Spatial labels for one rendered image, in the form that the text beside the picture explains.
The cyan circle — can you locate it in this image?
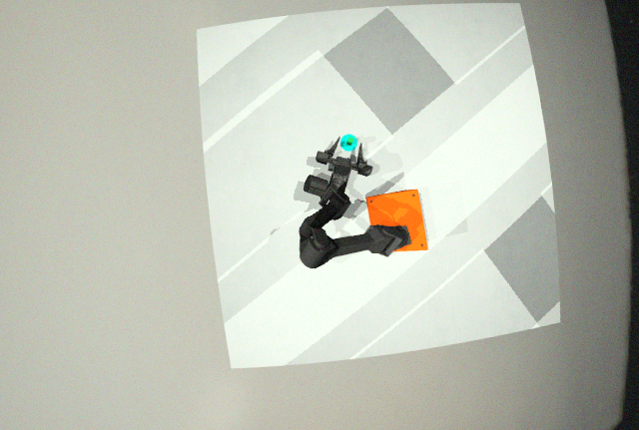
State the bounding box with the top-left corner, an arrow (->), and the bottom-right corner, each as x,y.
340,134 -> 357,151

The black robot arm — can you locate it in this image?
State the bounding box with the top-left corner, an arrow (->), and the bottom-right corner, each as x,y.
299,157 -> 412,269

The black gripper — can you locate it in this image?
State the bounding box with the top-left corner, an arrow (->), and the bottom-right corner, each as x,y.
316,136 -> 373,186

